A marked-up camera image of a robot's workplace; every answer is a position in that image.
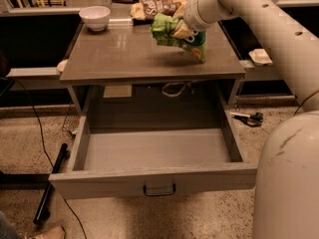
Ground white takeout container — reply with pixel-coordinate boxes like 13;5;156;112
248;49;273;66

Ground black cable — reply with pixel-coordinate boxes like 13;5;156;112
0;77;88;239

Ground wire mesh basket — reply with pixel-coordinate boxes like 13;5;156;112
62;105;79;133

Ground brown chip bag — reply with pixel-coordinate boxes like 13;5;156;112
131;0;186;21

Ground white round plate edge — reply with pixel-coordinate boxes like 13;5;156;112
57;60;68;73

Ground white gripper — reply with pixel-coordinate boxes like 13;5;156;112
171;0;212;39

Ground black drawer handle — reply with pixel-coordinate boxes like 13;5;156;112
143;183;176;197

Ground black scissors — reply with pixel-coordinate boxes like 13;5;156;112
230;112;263;127

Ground rope loop under counter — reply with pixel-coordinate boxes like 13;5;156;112
160;80;200;99

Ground white bowl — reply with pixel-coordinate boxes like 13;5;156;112
79;6;111;31

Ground grey open drawer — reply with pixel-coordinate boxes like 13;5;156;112
50;112;256;199

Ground black floor bar left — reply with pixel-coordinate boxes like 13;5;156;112
33;143;68;225

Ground grey counter cabinet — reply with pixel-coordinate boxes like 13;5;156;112
60;5;245;113

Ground green rice chip bag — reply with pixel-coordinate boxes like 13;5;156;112
151;13;206;63

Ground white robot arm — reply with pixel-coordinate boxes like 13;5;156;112
183;0;319;239

